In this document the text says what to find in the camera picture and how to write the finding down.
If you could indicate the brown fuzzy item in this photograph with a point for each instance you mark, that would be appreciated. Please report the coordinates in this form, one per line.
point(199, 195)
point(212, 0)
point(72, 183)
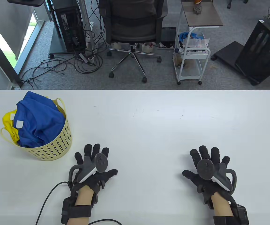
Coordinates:
point(179, 61)

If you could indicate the black computer tower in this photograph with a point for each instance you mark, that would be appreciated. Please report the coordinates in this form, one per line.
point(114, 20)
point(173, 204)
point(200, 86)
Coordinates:
point(69, 25)

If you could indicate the white rolling cart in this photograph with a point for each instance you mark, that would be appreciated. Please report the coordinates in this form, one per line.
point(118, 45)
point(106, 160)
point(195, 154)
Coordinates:
point(188, 75)

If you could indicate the black and white hand controller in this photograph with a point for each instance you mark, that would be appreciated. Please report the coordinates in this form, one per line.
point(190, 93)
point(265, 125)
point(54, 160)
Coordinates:
point(100, 163)
point(205, 168)

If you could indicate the black mesh computer case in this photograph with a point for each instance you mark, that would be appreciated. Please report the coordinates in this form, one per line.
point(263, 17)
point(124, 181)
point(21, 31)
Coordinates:
point(259, 51)

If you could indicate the black desk top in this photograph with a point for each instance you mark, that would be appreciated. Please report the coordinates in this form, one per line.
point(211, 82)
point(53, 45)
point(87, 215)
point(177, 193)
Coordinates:
point(27, 2)

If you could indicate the grey power strip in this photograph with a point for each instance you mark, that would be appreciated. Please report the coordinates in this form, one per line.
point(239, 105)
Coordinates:
point(83, 58)

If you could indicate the person's right hand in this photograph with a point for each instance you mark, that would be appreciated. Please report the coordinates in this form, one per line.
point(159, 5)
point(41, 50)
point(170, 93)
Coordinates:
point(195, 178)

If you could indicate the silver desk column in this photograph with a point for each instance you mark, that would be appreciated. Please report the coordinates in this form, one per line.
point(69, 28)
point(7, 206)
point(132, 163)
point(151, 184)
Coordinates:
point(84, 14)

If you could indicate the clear plastic bags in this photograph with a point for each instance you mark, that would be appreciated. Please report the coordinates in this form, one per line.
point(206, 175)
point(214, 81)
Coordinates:
point(197, 43)

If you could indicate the orange object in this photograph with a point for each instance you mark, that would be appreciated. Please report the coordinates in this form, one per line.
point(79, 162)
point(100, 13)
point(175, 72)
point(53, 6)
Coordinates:
point(197, 1)

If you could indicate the black box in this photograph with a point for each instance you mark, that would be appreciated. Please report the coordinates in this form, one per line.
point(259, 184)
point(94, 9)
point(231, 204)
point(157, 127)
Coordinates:
point(167, 34)

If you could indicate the black rolling platform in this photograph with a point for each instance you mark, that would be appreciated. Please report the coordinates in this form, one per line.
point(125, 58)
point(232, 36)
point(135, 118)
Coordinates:
point(228, 52)

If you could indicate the person's right forearm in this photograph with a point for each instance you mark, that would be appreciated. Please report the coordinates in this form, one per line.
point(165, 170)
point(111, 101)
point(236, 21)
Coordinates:
point(221, 204)

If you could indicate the grey computer trolley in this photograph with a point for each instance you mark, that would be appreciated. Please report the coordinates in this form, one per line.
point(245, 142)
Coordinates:
point(55, 46)

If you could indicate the grey crumpled glove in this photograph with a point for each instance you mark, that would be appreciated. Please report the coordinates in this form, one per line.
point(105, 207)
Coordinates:
point(197, 9)

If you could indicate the yellow t-shirt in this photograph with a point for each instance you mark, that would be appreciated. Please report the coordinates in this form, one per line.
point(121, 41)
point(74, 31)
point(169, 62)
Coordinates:
point(8, 121)

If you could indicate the yellow perforated laundry basket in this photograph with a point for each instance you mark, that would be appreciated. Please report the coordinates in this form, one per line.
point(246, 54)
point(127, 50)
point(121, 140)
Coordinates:
point(55, 147)

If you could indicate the brown side table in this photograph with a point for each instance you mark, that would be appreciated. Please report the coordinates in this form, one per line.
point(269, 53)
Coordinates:
point(207, 16)

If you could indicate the person's left hand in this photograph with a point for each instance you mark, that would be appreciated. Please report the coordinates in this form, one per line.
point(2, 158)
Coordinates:
point(103, 178)

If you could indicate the blue cloth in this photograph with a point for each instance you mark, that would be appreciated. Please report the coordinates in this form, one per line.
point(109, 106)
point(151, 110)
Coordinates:
point(184, 35)

